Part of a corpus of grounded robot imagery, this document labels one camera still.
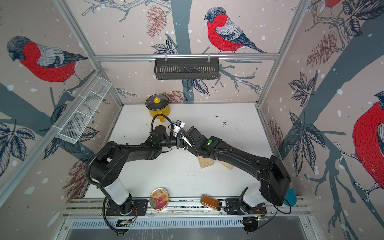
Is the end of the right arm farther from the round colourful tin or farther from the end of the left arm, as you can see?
the round colourful tin

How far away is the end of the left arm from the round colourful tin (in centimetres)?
24

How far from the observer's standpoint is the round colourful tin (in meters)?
0.73

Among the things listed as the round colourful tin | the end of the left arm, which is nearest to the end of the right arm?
the end of the left arm

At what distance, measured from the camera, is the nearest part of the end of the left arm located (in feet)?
2.35
